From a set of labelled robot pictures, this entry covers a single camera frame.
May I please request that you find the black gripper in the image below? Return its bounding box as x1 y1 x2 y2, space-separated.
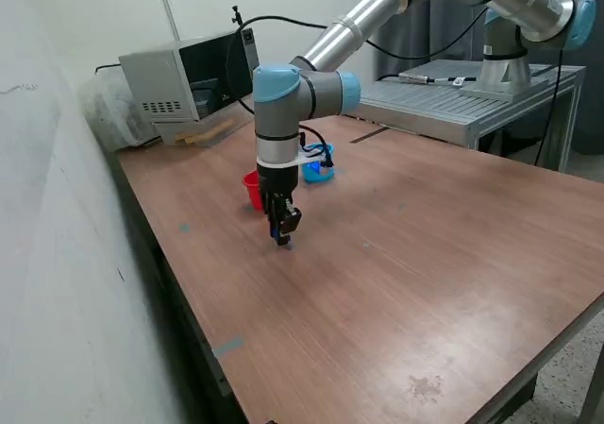
257 161 303 248

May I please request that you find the red plastic cup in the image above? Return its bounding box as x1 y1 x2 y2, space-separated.
241 168 263 211

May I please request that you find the blue plastic cup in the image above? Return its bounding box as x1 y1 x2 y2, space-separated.
300 143 337 183

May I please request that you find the clear plastic box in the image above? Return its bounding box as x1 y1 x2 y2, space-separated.
151 97 259 149

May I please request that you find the wooden block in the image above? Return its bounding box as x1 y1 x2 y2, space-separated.
175 119 237 145

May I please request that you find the long grey-blue tape piece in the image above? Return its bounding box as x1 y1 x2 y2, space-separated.
211 334 245 359

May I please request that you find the silver microwave oven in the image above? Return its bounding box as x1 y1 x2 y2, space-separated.
117 26 260 124

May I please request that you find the translucent plastic bag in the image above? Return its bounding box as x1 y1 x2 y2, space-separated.
77 76 161 152

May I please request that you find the aluminium robot mounting table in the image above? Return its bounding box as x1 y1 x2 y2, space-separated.
356 59 587 174

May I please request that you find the black rod with white tag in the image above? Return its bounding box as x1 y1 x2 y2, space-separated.
433 76 478 88

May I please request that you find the white thin rod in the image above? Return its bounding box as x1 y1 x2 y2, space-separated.
161 0 182 42

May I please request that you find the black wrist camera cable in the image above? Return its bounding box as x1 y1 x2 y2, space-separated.
225 6 490 168

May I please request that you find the black arm base cable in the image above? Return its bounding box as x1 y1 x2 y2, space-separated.
535 48 565 165

